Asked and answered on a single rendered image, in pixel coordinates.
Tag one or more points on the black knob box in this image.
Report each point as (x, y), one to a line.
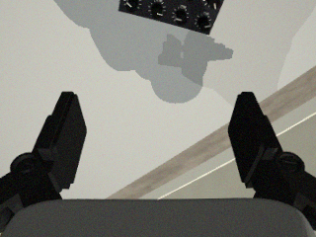
(198, 15)

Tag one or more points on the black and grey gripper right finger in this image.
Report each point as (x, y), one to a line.
(263, 165)

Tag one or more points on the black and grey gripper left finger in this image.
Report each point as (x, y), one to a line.
(41, 175)

